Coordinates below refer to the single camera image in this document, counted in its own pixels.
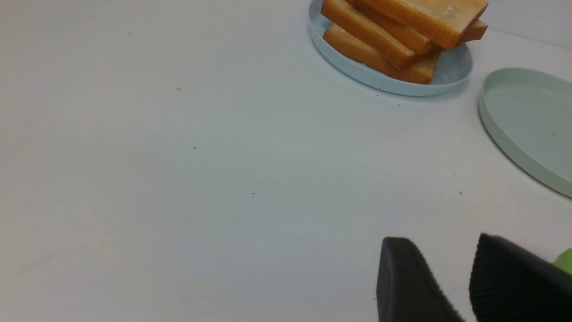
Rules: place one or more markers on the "light green center plate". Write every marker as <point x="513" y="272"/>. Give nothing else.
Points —
<point x="528" y="115"/>

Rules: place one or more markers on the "small green object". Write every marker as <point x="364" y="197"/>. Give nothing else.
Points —
<point x="564" y="261"/>

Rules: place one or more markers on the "toast slice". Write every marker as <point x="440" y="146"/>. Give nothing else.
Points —
<point x="365" y="29"/>
<point x="412" y="39"/>
<point x="444" y="22"/>
<point x="356" y="50"/>

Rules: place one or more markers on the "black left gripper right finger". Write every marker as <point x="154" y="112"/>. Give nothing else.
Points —
<point x="510" y="284"/>

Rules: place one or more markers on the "light blue bread plate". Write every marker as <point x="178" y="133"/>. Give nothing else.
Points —
<point x="453" y="67"/>

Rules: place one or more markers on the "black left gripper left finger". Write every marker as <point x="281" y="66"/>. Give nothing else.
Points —
<point x="406" y="289"/>

